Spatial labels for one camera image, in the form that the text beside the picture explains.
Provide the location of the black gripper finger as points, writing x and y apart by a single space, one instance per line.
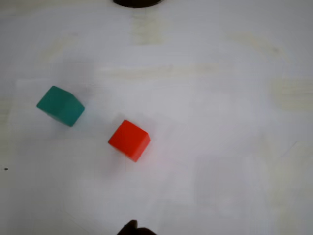
145 232
130 228

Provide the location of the red cube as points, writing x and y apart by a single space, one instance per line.
129 140

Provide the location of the teal blue cube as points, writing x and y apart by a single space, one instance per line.
61 106

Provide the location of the beige masking tape strip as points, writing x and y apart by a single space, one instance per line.
58 46
293 94
149 29
146 69

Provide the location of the black round dome object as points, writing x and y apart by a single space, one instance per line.
137 2

